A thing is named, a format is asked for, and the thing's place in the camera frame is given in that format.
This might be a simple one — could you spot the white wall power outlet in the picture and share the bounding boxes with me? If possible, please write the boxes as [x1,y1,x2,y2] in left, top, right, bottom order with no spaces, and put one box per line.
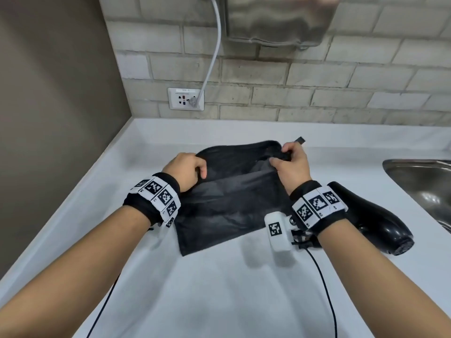
[167,88,205,111]

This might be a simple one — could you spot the stainless steel sink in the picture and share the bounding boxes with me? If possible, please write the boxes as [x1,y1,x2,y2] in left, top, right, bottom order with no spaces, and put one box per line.
[383,158,451,233]

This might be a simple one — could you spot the white power cord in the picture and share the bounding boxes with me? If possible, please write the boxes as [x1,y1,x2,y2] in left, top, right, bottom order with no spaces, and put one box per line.
[190,0,223,107]

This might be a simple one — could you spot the right wristband with marker tiles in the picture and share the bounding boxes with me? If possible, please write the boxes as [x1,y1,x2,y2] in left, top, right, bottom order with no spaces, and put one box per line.
[290,180,347,237]

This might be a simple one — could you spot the person's left hand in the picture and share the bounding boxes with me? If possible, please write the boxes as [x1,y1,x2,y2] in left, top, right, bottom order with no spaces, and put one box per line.
[161,152,208,193]

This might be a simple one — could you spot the black cable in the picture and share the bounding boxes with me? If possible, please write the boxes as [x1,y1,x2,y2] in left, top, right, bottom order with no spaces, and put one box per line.
[291,239,339,338]
[86,273,121,338]

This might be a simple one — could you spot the person's left forearm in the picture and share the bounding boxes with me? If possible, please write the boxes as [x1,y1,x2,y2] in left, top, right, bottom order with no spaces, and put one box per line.
[0,207,163,338]

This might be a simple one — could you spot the person's right hand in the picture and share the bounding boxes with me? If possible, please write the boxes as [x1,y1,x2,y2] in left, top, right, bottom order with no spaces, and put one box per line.
[269,141,313,196]

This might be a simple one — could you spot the left wristband with marker tiles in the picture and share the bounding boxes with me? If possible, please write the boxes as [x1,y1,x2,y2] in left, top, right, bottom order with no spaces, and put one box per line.
[123,173,182,228]

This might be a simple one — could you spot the person's right forearm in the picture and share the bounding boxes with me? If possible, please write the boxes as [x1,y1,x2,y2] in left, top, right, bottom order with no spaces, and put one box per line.
[316,217,451,338]

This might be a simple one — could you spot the black drawstring cloth bag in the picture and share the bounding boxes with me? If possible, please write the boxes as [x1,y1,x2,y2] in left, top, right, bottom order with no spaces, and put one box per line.
[173,140,299,257]

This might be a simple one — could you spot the wristband with marker tiles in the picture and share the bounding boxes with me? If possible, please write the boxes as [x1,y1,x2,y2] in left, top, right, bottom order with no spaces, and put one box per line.
[290,180,347,237]
[123,173,182,228]

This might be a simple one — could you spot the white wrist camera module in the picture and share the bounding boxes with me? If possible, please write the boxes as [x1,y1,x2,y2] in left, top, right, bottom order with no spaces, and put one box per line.
[264,212,295,253]

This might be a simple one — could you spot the black hair dryer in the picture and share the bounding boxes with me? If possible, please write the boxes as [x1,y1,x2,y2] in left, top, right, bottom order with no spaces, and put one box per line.
[326,181,415,257]

